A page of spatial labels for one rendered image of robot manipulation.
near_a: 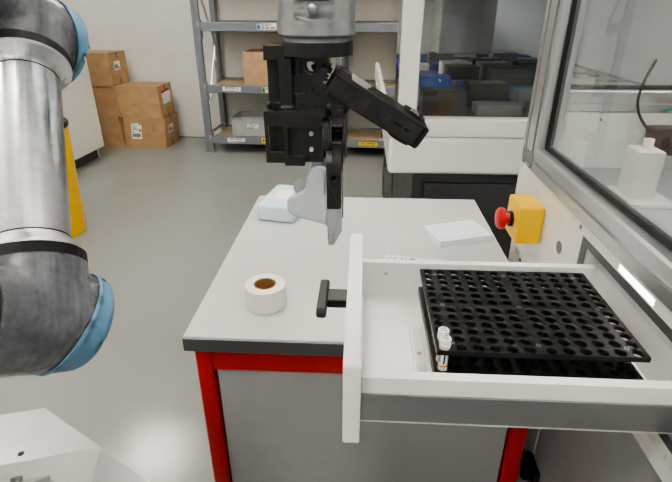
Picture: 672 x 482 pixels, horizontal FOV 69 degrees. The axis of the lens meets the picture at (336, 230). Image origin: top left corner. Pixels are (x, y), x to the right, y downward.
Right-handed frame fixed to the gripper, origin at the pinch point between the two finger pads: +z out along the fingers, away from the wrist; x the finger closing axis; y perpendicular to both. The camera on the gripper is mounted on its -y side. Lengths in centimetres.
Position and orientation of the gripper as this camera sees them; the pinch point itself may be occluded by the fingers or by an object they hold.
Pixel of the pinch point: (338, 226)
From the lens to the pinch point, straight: 55.9
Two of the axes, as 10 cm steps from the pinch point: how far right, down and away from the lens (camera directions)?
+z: 0.0, 9.1, 4.2
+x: -0.5, 4.2, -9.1
